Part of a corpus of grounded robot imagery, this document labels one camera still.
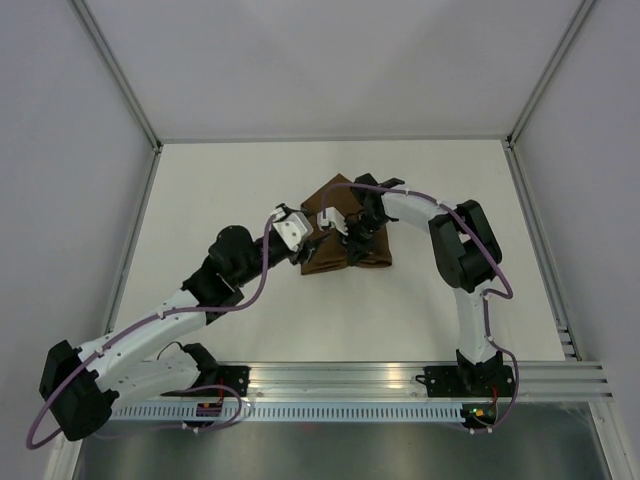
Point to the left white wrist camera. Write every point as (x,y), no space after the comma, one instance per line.
(293,226)

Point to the right aluminium frame post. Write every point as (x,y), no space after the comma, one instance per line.
(560,53)

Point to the white slotted cable duct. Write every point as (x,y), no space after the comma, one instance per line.
(171,411)

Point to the left aluminium side rail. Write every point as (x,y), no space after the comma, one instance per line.
(122,272)

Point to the right aluminium side rail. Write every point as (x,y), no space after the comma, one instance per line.
(546,265)

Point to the aluminium side rail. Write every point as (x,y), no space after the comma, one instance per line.
(122,272)
(546,265)

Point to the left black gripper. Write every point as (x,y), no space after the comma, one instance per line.
(304,254)

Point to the aluminium front rail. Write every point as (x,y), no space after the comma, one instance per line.
(351,381)

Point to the left aluminium frame post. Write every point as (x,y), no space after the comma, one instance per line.
(97,38)

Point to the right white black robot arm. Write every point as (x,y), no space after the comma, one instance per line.
(467,256)

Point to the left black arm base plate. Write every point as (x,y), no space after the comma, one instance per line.
(234,377)

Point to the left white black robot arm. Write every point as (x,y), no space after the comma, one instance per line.
(83,386)

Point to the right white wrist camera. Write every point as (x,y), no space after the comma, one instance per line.
(330,218)

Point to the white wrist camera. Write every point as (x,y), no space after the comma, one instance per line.
(293,226)
(330,218)

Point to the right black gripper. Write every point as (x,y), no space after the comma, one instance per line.
(356,249)

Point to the aluminium frame post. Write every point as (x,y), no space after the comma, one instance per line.
(560,53)
(97,38)

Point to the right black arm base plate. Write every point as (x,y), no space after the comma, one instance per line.
(445,382)

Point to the brown cloth napkin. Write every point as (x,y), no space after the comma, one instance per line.
(353,202)

